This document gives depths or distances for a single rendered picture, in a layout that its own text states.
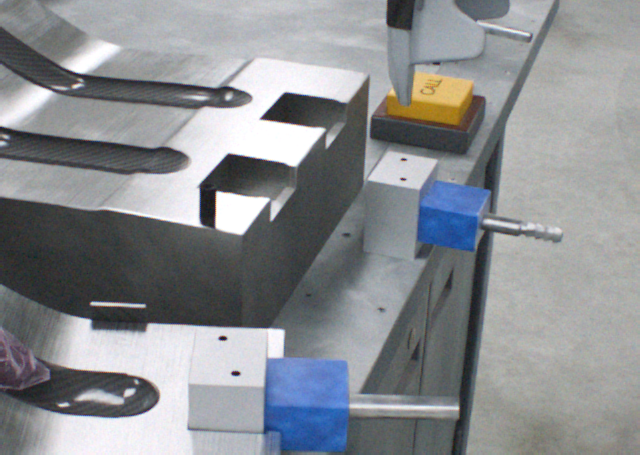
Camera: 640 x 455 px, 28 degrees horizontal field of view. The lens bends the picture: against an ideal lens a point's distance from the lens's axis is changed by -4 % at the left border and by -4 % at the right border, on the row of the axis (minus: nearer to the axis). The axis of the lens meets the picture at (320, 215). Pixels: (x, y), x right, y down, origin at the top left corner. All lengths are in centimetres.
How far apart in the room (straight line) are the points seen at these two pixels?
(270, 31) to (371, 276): 48
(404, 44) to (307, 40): 48
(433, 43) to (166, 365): 26
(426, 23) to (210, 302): 21
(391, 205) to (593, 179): 209
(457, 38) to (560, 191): 209
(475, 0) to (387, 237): 17
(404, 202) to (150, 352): 25
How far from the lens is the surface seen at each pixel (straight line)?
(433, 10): 80
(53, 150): 85
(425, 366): 139
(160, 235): 75
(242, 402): 62
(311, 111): 91
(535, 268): 256
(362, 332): 81
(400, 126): 106
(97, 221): 76
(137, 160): 83
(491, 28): 126
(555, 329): 238
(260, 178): 82
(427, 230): 88
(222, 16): 134
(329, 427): 63
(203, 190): 73
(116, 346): 69
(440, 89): 108
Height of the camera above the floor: 123
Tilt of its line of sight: 27 degrees down
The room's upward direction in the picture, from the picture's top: 3 degrees clockwise
